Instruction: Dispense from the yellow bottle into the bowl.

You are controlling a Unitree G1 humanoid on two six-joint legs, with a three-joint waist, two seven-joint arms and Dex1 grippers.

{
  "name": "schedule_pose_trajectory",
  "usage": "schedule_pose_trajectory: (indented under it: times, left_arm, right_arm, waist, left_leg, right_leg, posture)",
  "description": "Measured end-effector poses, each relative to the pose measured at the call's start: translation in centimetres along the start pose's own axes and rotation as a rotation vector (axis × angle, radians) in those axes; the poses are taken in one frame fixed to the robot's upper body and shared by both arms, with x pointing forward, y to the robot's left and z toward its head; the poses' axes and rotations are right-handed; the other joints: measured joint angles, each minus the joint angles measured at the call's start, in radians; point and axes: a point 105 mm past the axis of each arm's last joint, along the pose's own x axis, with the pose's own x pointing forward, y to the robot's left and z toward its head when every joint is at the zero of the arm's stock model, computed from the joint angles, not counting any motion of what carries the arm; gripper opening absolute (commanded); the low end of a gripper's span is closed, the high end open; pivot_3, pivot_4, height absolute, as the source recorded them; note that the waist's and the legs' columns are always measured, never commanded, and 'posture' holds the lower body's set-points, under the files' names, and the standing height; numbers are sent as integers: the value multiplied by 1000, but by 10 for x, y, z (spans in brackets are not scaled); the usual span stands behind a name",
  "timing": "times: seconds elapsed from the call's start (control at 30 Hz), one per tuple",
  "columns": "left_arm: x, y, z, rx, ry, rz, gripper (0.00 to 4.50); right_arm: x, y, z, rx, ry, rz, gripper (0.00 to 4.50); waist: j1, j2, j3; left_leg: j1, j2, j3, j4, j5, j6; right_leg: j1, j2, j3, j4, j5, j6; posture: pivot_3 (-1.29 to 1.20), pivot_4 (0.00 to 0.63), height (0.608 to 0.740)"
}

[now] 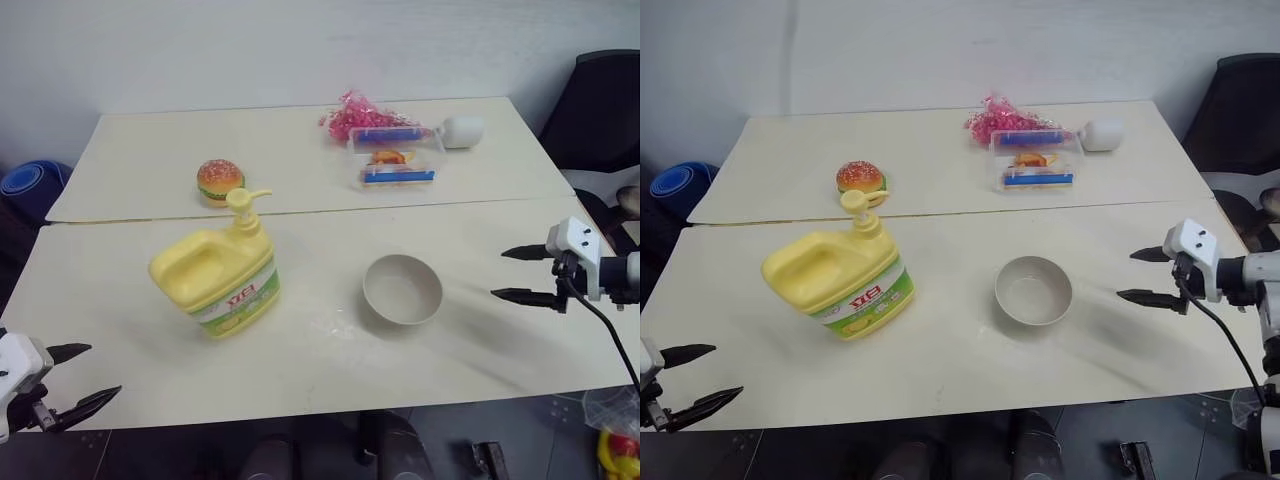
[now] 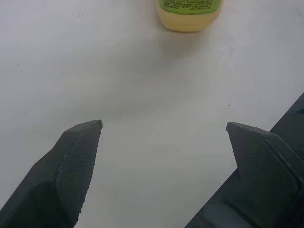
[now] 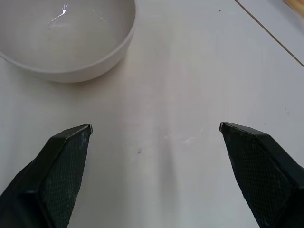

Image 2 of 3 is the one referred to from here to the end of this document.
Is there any yellow bottle with green label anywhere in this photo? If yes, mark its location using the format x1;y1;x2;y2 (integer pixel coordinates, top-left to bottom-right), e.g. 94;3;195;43
156;0;225;33

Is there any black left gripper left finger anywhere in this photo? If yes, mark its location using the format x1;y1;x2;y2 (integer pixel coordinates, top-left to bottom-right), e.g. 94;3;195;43
0;119;103;228

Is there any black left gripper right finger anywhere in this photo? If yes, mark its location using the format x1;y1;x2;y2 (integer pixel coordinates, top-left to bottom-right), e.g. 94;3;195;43
226;122;304;228

